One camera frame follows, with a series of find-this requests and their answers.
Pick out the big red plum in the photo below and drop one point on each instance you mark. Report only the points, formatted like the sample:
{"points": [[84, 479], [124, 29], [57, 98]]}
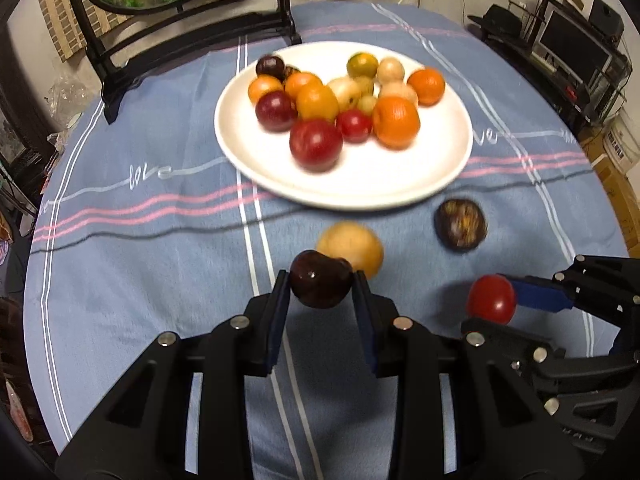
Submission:
{"points": [[276, 110], [316, 144]]}

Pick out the white round plate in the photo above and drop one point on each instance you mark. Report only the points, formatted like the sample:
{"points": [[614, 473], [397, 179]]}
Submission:
{"points": [[400, 175]]}

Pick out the blue striped tablecloth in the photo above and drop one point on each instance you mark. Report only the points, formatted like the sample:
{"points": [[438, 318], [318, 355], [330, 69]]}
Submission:
{"points": [[150, 240]]}

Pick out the computer monitor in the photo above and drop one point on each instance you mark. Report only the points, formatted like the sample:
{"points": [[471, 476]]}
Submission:
{"points": [[575, 45]]}

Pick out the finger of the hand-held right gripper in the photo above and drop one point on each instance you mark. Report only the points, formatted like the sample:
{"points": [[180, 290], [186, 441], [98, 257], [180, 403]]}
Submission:
{"points": [[540, 360], [542, 295]]}

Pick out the beige checked curtain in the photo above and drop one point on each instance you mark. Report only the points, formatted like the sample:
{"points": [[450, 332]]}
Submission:
{"points": [[60, 25]]}

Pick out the large cardboard box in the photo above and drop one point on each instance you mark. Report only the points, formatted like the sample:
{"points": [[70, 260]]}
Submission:
{"points": [[615, 190]]}

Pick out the clear plastic bag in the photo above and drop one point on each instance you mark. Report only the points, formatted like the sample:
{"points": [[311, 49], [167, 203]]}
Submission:
{"points": [[67, 92]]}

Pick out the green yellow citrus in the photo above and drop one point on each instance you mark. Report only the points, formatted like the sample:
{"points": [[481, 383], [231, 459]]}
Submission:
{"points": [[362, 65]]}

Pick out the black speaker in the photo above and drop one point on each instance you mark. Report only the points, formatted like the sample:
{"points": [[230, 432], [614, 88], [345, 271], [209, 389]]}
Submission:
{"points": [[605, 17]]}

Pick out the yellow orange citrus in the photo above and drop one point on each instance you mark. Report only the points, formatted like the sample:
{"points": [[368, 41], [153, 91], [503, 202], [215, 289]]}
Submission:
{"points": [[317, 102]]}

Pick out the black media stand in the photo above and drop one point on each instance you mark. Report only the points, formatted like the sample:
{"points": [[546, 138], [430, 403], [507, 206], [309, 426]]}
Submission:
{"points": [[575, 95]]}

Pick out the white labelled appliance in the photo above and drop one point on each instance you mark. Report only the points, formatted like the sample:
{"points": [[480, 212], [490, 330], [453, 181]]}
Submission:
{"points": [[622, 145]]}

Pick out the small red plum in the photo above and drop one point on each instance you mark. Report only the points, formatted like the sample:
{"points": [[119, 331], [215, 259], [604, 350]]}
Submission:
{"points": [[353, 125], [491, 299]]}

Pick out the large tan round fruit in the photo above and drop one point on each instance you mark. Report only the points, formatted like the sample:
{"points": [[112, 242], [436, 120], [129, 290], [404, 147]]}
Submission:
{"points": [[360, 247]]}

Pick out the large orange mandarin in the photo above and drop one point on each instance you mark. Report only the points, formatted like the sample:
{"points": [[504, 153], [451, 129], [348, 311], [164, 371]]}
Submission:
{"points": [[396, 121]]}

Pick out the small yellow green fruit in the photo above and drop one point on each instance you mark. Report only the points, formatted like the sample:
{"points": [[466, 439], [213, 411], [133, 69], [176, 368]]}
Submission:
{"points": [[365, 85], [367, 104]]}

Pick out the small tan round fruit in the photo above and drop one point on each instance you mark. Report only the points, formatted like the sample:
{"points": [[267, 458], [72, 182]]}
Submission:
{"points": [[390, 70], [344, 91], [399, 92]]}

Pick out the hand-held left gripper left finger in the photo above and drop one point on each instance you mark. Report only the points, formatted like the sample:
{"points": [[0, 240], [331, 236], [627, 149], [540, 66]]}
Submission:
{"points": [[277, 330]]}

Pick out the dark framed painting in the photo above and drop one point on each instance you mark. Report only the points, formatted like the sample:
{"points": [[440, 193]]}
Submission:
{"points": [[7, 125]]}

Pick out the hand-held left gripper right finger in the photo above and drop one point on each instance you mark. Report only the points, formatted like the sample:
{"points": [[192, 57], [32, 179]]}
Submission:
{"points": [[367, 340]]}

